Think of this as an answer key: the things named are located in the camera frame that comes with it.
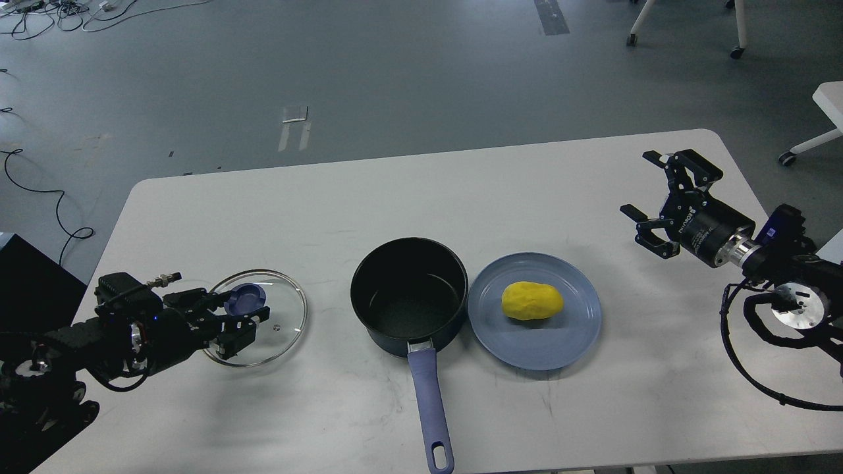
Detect black box at left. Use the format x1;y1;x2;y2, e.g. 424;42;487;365
1;233;87;333

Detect yellow potato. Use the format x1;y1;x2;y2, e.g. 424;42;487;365
501;281;565;321

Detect white side table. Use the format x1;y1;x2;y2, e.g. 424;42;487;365
778;80;843;167

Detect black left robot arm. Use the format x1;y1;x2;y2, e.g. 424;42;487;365
1;273;270;473

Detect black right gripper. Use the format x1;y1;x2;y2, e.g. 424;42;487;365
620;149;755;268

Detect blue saucepan with handle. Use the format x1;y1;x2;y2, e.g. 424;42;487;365
350;237;469;473

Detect black floor cable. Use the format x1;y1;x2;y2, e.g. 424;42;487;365
0;148;95;267

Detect cable bundle on floor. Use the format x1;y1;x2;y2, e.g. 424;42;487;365
0;0;215;41

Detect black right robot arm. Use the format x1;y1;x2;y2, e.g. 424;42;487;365
620;149;841;412

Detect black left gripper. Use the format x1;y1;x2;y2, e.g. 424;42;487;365
145;288;271;376

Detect blue plate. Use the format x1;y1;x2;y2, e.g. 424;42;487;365
468;252;603;370

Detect white chair legs with casters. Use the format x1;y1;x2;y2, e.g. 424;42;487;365
626;0;750;60

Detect glass pot lid blue knob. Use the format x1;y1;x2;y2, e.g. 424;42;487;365
201;269;308;368

